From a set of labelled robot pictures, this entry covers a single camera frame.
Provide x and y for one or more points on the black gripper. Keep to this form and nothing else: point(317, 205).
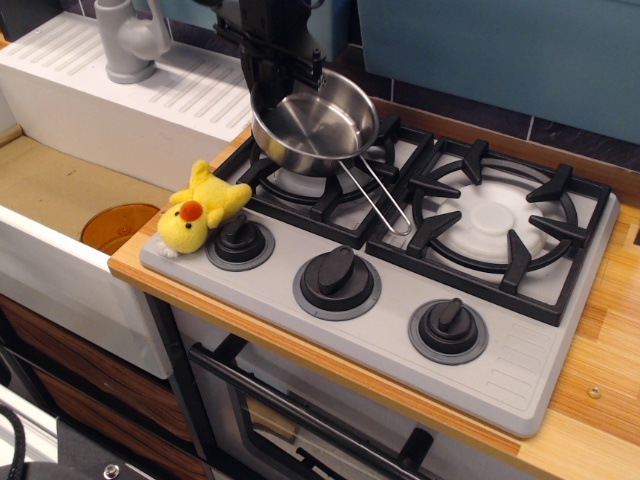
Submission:
point(276, 48)

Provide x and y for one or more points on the stainless steel pan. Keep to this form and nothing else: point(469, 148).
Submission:
point(318, 133)

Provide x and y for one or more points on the yellow stuffed duck toy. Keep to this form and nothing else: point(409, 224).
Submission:
point(204, 205)

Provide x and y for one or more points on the black left stove knob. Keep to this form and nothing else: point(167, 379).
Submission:
point(240, 245)

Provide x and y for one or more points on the black stove knob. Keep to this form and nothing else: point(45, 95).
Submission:
point(240, 245)
point(337, 286)
point(448, 332)

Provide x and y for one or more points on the black middle stove knob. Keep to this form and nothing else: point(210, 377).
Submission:
point(337, 286)

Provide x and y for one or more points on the grey toy stove top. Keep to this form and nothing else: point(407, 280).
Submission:
point(508, 386)

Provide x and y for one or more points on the black right stove knob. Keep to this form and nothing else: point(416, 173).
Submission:
point(448, 332)

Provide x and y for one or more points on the grey toy faucet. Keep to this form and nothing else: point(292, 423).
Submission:
point(131, 45)

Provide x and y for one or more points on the black left burner grate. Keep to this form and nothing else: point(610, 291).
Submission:
point(346, 206)

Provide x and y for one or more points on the black burner grate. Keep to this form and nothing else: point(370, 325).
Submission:
point(346, 206)
point(520, 236)

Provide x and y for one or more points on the white toy sink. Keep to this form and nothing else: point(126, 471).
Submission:
point(74, 143)

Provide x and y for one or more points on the black right burner grate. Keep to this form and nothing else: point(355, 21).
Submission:
point(520, 236)

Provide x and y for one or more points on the toy oven door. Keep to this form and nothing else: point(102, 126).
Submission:
point(287, 422)

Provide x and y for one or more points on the wooden drawer fronts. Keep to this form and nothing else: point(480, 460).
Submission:
point(110, 398)

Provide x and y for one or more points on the teal wall cabinet right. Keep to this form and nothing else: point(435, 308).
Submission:
point(574, 62)

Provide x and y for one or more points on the black oven door handle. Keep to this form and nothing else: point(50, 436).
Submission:
point(222, 363)

